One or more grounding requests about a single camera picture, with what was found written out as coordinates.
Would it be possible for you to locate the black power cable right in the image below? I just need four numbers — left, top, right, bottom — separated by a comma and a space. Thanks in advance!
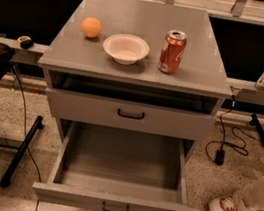
202, 91, 259, 170

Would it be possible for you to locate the black table stand left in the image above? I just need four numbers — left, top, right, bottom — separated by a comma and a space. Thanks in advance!
0, 63, 43, 188

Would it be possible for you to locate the red soda can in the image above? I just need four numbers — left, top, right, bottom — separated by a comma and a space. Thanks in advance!
158, 30, 187, 74

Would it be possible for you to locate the grey drawer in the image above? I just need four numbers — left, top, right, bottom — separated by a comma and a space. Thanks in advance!
33, 122, 198, 211
47, 74, 215, 140

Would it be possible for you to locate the grey drawer cabinet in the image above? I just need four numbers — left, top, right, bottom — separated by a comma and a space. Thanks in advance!
39, 0, 231, 154

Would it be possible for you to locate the black floor cable left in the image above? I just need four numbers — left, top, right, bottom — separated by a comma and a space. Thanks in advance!
0, 64, 63, 211

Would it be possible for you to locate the grey top drawer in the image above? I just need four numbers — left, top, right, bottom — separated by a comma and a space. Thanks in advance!
47, 74, 215, 140

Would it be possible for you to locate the orange fruit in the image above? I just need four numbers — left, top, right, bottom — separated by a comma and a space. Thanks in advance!
81, 17, 102, 38

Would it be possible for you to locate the white paper bowl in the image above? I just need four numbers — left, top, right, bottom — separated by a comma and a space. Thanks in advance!
103, 34, 150, 65

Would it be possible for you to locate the white red sneaker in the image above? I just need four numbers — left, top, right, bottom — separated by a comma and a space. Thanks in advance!
208, 195, 238, 211

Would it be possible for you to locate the beige trouser leg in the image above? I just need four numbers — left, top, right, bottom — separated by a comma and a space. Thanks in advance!
233, 175, 264, 211

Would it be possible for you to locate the yellow tape measure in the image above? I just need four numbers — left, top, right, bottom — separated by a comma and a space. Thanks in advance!
18, 36, 34, 49

